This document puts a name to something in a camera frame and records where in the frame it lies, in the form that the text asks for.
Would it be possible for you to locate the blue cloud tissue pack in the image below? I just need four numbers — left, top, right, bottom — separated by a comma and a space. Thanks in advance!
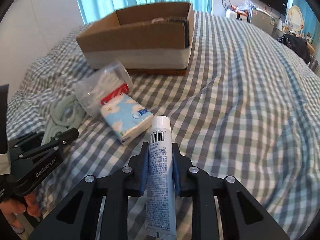
100, 94, 153, 145

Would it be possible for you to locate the clear plastic swab jar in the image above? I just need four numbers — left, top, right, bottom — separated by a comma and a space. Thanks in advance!
74, 61, 133, 117

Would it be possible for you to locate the white toothpaste tube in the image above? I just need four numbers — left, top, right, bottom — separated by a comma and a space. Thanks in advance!
146, 116, 176, 239

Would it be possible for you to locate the person's left hand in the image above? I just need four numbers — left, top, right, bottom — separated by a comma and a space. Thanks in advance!
1, 193, 40, 231

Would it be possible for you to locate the pale green folding hanger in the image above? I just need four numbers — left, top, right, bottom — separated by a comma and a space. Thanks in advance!
41, 93, 86, 145

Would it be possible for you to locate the checkered bed duvet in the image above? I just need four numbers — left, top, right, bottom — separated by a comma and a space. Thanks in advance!
7, 11, 319, 239

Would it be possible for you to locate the brown cardboard box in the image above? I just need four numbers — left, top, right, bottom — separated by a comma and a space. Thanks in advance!
76, 2, 194, 75

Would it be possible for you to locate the black jacket on chair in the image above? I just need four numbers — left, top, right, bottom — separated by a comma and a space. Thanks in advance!
277, 34, 310, 64

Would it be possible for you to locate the silver mini fridge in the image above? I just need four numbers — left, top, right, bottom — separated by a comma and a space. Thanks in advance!
248, 8, 276, 36

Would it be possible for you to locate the white suitcase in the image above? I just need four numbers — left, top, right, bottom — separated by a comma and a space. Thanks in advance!
225, 7, 248, 22

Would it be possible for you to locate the right teal curtain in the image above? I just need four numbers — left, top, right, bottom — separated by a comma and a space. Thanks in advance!
293, 0, 319, 47

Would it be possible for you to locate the oval white vanity mirror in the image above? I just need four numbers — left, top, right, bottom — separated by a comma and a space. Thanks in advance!
286, 5, 304, 32

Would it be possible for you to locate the black camera screen unit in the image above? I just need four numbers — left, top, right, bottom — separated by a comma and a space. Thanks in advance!
0, 84, 9, 154

